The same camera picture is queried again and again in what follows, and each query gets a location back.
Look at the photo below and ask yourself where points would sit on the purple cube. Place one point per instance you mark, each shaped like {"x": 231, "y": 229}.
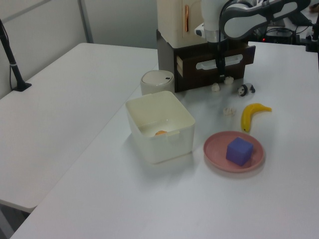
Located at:
{"x": 239, "y": 152}

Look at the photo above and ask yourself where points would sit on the black stand at table edge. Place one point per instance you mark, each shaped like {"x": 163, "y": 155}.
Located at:
{"x": 312, "y": 42}

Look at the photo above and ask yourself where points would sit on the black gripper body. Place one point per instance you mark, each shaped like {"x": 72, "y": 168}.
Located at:
{"x": 220, "y": 53}

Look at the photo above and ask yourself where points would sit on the black control box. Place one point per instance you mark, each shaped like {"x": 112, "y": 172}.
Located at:
{"x": 279, "y": 36}

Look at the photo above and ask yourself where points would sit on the cream open plastic bin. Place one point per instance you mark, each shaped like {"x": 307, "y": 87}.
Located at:
{"x": 159, "y": 149}

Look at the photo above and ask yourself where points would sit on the yellow banana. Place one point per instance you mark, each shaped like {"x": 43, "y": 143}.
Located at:
{"x": 249, "y": 114}

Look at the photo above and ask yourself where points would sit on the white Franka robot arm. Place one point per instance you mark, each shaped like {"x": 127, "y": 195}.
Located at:
{"x": 239, "y": 25}

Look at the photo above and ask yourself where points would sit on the toasted bread piece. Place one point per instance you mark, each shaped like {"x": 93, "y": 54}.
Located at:
{"x": 160, "y": 133}

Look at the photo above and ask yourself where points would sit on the small cream lidded trash can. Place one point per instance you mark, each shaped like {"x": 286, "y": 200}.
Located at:
{"x": 155, "y": 81}

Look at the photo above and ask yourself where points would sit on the pink plate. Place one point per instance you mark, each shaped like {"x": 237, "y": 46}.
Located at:
{"x": 214, "y": 149}

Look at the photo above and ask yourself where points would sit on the crumpled white paper ball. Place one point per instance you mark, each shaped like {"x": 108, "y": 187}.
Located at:
{"x": 228, "y": 80}
{"x": 215, "y": 87}
{"x": 229, "y": 111}

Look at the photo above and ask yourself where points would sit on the dark brown wooden cabinet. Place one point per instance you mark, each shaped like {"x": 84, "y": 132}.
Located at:
{"x": 165, "y": 59}

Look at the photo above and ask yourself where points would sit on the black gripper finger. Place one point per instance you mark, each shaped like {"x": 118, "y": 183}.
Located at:
{"x": 222, "y": 71}
{"x": 219, "y": 72}

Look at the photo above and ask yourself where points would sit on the black camera pole with clamp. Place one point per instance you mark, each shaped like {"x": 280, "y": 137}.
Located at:
{"x": 13, "y": 67}

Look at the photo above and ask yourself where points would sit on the panda toy figure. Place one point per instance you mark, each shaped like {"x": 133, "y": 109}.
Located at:
{"x": 245, "y": 89}

